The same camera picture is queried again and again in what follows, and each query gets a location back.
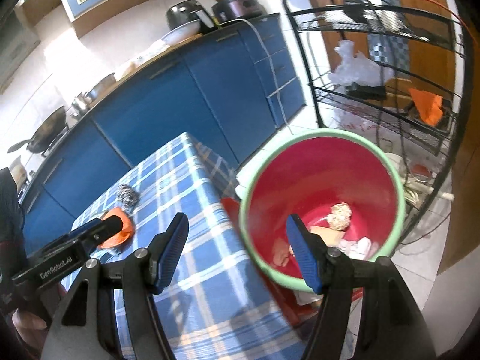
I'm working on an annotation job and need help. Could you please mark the white tissue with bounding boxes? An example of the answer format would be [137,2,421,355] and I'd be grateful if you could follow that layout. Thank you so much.
[337,237,372,260]

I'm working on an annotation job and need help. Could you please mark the steel wool scrubber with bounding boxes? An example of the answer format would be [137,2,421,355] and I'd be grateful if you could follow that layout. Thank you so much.
[116,184,140,209]

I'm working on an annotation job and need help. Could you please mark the yellow sponge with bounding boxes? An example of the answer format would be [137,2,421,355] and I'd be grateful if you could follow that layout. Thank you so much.
[309,226,345,247]

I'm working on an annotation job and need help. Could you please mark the cream wrapper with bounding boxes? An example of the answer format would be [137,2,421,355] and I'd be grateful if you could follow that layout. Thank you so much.
[272,238,295,267]

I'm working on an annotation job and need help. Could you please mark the blue lower kitchen cabinets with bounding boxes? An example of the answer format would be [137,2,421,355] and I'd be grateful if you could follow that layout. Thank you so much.
[21,14,305,253]

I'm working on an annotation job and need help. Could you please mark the person's left hand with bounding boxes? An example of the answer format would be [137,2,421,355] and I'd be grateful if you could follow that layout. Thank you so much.
[12,283,67,350]

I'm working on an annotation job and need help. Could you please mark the blue plaid tablecloth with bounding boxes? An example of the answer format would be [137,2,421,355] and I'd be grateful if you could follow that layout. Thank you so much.
[59,131,362,360]

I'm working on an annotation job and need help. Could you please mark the red bucket green rim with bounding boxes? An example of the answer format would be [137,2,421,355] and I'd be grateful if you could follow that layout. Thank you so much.
[238,129,406,292]

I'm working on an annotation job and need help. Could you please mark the black wok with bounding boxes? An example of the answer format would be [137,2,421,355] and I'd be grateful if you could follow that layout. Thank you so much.
[7,106,67,154]

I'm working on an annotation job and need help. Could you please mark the steel kettle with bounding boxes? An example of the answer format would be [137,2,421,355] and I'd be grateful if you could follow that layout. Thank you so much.
[72,94,89,116]

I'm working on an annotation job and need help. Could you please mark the steel mixing bowl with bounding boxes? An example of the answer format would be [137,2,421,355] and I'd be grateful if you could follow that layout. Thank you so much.
[85,72,116,102]

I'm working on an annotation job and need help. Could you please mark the orange cloth on shelf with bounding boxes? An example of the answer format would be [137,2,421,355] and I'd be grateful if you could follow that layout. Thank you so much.
[408,88,443,127]

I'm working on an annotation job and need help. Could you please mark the white ceramic bowl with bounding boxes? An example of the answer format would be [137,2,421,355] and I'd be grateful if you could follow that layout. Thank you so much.
[161,19,201,46]

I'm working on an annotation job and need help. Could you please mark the black air fryer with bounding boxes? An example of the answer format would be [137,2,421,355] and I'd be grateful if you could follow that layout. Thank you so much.
[166,0,217,35]

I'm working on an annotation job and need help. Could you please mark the dark rice cooker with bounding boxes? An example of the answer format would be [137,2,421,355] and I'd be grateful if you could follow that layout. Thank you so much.
[212,0,266,23]

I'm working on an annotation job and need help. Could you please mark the black wire shelf rack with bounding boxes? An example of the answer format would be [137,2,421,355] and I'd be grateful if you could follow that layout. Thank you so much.
[282,0,474,242]

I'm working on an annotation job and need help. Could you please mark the wooden door frame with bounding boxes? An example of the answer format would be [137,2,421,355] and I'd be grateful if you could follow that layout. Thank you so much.
[322,0,480,275]

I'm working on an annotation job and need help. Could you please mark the white power cable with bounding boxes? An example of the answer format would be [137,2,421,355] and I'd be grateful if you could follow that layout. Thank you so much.
[220,18,296,136]

